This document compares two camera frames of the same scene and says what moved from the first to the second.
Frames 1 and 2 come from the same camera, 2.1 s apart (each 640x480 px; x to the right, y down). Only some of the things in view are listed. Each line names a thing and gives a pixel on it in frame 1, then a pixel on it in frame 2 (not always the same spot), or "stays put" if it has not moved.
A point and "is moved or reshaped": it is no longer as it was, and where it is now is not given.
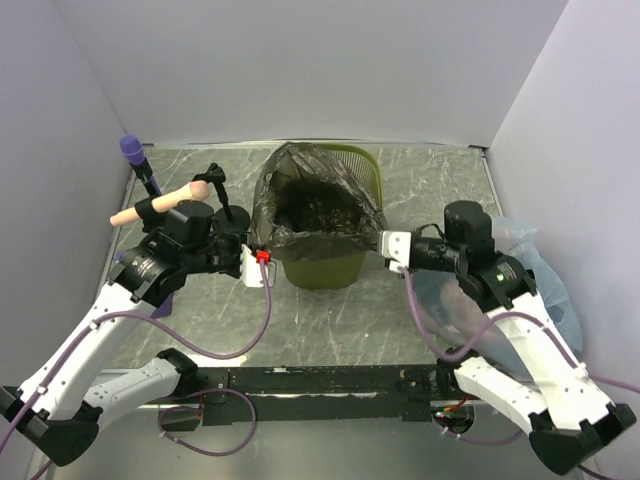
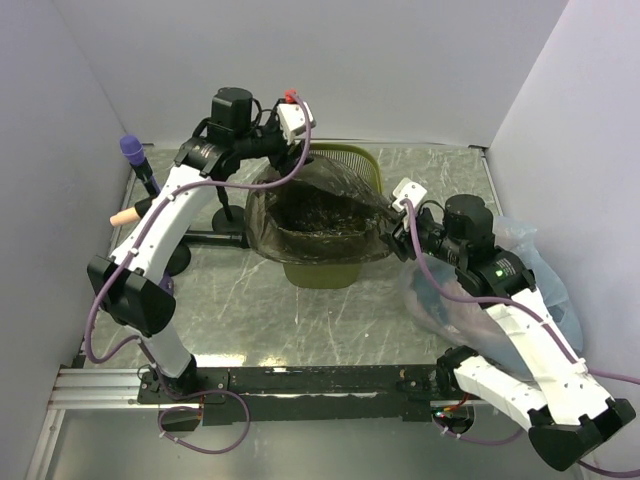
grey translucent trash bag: x=309 y=204 is moved or reshaped
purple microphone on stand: x=132 y=149 stays put
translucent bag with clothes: x=460 y=316 stays put
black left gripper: x=235 y=237 to x=284 y=162
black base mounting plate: x=395 y=393 stays put
